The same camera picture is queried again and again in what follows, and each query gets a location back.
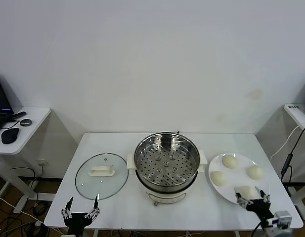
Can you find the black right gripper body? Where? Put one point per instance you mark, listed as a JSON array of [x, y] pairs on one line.
[[259, 207]]

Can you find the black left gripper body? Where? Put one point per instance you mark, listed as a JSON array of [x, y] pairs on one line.
[[76, 219]]

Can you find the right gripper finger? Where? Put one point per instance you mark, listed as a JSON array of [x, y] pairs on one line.
[[242, 201], [264, 198]]

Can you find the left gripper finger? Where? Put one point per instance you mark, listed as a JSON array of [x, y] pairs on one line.
[[69, 208], [95, 205]]

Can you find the white steamed baozi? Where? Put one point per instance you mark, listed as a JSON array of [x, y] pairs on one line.
[[218, 178], [229, 161], [255, 172], [247, 191]]

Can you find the stainless steel steamer basket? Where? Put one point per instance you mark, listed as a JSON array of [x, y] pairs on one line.
[[167, 163]]

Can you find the white round plate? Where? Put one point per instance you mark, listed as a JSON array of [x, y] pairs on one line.
[[237, 177]]

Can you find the cream electric pot base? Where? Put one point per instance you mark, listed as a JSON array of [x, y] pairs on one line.
[[167, 197]]

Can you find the white side table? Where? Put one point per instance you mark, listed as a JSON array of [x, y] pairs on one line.
[[31, 133]]

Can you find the white desk with label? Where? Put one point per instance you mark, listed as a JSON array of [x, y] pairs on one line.
[[300, 117]]

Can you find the black computer mouse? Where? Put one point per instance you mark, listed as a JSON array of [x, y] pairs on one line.
[[9, 135]]

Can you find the white label black text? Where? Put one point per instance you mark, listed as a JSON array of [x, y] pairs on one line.
[[293, 107]]

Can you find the round black disc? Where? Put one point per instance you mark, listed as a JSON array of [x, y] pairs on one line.
[[25, 122]]

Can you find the black stick remote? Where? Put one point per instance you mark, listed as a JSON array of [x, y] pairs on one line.
[[17, 115]]

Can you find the black laptop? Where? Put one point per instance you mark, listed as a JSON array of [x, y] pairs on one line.
[[0, 98]]

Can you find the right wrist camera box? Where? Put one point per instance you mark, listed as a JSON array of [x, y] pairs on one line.
[[283, 218]]

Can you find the white wall socket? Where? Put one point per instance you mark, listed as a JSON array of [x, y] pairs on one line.
[[42, 162]]

